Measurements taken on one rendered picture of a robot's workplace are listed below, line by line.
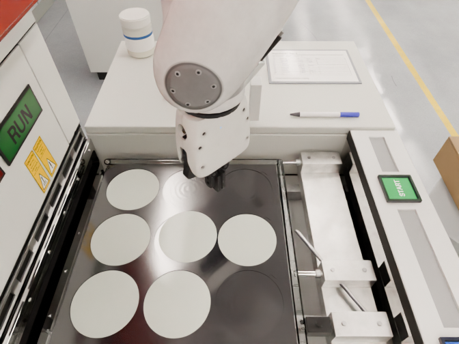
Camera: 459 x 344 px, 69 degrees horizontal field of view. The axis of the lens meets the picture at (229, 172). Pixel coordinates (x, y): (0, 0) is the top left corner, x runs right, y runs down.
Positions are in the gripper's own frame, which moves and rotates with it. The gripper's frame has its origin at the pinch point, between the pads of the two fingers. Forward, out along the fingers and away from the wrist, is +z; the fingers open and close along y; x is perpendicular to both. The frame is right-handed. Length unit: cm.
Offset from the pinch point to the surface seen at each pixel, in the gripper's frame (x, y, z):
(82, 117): 162, 24, 100
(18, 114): 19.7, -18.1, -11.1
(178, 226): 2.5, -6.9, 10.1
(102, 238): 9.5, -17.7, 10.1
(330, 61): 10.8, 46.8, 3.5
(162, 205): 8.1, -6.2, 10.2
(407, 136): 10, 161, 101
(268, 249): -11.2, 1.5, 10.3
